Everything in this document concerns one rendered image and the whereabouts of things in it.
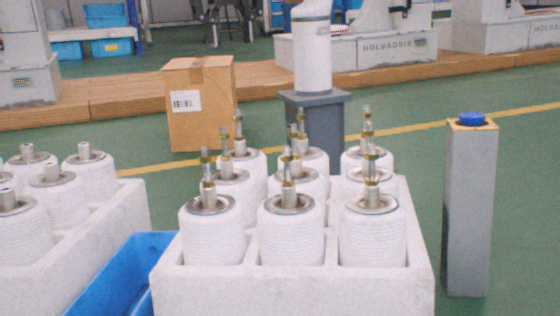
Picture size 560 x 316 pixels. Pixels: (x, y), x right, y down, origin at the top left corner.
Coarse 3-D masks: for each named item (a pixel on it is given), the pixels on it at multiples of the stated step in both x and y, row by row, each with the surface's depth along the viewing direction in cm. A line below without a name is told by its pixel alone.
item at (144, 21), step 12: (144, 0) 555; (264, 0) 596; (144, 12) 558; (264, 12) 600; (144, 24) 563; (156, 24) 625; (168, 24) 629; (180, 24) 634; (192, 24) 638; (264, 24) 605; (144, 36) 622
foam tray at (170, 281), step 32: (416, 224) 83; (256, 256) 77; (416, 256) 74; (160, 288) 74; (192, 288) 73; (224, 288) 72; (256, 288) 72; (288, 288) 71; (320, 288) 71; (352, 288) 70; (384, 288) 70; (416, 288) 69
